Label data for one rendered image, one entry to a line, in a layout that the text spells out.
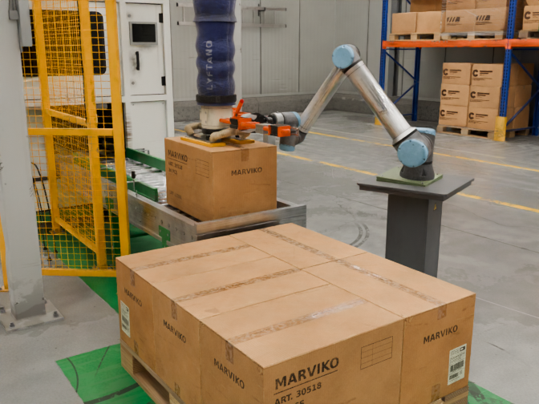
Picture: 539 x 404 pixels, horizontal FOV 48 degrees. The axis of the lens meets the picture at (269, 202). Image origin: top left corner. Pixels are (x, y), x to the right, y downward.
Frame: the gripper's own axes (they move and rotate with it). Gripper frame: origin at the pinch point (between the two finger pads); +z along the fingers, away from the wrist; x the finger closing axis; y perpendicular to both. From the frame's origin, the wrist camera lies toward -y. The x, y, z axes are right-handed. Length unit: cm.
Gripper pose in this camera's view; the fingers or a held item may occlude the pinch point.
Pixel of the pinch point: (243, 123)
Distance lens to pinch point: 323.5
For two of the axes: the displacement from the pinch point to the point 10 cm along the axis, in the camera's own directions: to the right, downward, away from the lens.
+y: -5.7, -2.1, 8.0
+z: -8.2, 1.3, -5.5
